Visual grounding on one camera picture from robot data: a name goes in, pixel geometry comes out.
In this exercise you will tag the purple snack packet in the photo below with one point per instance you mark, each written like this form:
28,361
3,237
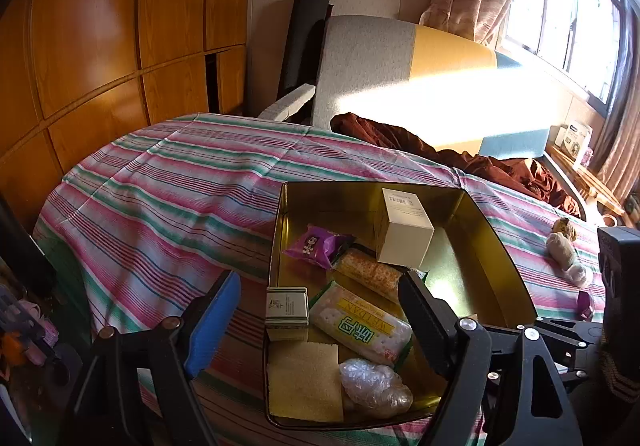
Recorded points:
585,304
317,246

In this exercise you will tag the small stuffed toy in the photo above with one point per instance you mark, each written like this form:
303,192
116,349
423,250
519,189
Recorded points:
565,248

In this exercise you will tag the black rolled mat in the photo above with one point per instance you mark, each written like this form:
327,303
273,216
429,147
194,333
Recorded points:
302,41

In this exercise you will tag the green yellow biscuit packet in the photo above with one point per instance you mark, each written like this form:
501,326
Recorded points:
357,326

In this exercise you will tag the white box with blue label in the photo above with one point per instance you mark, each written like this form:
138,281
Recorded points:
581,136

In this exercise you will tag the white printed carton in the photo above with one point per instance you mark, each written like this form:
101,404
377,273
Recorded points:
567,144

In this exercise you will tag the white foam block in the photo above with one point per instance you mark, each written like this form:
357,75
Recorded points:
290,104

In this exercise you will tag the wooden wardrobe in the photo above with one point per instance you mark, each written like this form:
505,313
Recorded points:
100,51

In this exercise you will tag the gold tin box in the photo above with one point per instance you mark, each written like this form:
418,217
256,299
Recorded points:
470,266

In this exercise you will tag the small pink container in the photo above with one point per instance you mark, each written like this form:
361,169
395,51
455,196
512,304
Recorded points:
587,157

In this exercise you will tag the white cube box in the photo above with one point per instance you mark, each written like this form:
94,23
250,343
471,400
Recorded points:
402,231

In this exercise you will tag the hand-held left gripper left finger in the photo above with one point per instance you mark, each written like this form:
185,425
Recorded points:
215,321

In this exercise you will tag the orange cracker packet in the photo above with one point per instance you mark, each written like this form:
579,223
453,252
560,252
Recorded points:
370,271

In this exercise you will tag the striped knit cloth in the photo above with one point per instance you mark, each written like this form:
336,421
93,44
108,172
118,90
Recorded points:
620,378

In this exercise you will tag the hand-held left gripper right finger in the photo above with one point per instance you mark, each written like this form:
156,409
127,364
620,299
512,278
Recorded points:
430,331

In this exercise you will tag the pink plastic clutter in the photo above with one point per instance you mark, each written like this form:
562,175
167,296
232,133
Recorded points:
30,331

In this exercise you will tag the yellow sponge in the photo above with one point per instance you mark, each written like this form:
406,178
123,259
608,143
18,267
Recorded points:
305,383

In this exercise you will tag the barred window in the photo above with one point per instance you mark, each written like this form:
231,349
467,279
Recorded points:
565,11

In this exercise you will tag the wooden nightstand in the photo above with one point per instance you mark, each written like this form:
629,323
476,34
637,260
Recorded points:
590,181

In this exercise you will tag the brown blanket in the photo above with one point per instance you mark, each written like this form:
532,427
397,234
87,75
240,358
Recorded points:
450,151

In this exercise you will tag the clear plastic bag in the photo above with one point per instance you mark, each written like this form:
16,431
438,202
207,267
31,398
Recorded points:
375,383

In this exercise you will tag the green and white carton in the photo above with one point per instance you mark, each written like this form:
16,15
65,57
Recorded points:
286,313

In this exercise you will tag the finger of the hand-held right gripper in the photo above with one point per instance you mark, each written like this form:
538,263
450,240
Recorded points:
570,328
580,373

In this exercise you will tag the grey yellow blue headboard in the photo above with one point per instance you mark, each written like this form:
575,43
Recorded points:
380,76

